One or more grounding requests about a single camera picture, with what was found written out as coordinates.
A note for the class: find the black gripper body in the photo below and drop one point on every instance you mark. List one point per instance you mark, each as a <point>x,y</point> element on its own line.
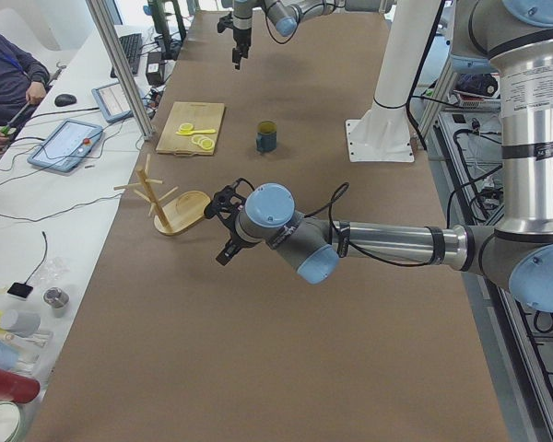
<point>241,37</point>
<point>230,235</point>

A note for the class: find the blue mug yellow inside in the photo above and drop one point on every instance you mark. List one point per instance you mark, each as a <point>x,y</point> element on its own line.
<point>266,138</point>

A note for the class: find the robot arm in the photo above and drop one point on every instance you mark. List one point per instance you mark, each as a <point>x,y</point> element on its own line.
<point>513,37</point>
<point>285,17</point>

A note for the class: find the wooden cup rack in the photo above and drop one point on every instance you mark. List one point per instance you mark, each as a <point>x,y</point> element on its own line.
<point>172,213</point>

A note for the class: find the small metal cup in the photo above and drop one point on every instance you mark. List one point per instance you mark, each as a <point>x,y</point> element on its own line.
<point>58,301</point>

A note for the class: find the grey cup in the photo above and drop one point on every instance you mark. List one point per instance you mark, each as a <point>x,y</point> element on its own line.
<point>20,323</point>

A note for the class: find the lemon slice middle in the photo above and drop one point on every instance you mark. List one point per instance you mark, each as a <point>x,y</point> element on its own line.
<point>204,141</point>

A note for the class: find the bamboo cutting board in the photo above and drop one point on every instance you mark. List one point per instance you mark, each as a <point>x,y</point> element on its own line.
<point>202,115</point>

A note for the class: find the lemon slice front left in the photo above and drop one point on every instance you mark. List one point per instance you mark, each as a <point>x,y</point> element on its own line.
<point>185,128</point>

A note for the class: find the yellow plastic knife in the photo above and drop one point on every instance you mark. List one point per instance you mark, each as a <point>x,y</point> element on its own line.
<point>193,132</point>

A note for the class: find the black keyboard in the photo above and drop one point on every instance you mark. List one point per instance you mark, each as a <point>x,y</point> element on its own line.
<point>132,45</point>

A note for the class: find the blue teach pendant far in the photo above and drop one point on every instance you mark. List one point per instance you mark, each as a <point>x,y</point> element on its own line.
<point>112,102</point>

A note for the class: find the blue teach pendant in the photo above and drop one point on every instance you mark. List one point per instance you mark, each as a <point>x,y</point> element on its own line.
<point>66,146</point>
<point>112,102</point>

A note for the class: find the blue teach pendant near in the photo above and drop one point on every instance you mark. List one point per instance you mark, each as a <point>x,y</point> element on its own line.
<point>66,146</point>

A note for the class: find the black computer mouse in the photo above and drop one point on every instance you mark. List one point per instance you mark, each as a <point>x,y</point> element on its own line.
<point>63,100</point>

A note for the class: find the small black pad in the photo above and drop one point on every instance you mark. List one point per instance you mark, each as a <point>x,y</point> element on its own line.
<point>20,290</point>

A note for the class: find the seated person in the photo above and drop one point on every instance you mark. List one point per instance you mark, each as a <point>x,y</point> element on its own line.
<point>23,86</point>

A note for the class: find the aluminium frame post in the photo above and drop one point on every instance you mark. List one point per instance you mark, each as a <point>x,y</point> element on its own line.
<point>103,22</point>

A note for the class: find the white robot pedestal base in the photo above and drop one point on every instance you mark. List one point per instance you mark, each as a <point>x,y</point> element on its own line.
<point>382,134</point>

